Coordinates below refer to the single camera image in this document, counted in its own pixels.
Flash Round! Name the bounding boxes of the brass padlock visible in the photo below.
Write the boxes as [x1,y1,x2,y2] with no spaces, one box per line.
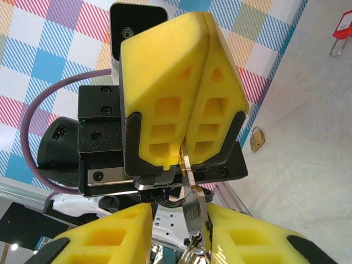
[249,125,266,152]

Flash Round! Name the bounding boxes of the aluminium frame bar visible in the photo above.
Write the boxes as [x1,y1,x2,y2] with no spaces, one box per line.
[0,175,60,212]

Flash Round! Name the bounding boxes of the silver key ring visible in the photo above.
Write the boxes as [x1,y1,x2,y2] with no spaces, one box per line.
[177,238,214,264]

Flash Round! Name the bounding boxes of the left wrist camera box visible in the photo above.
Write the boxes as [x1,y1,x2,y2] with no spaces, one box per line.
[109,2,169,86]

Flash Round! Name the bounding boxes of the aluminium frame rail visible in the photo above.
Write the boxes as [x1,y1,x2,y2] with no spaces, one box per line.
[216,183,252,218]

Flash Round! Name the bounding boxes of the silver key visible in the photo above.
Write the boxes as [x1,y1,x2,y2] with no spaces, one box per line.
[180,141,210,255]

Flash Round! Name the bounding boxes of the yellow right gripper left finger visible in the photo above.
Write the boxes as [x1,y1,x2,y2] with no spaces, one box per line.
[26,203,153,264]

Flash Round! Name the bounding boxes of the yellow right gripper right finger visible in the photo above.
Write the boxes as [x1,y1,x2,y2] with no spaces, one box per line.
[205,203,339,264]

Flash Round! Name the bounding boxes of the gold key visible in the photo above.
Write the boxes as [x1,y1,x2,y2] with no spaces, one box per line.
[178,150,206,193]

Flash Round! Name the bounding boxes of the red padlock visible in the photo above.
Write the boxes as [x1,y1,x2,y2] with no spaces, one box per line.
[329,10,352,58]

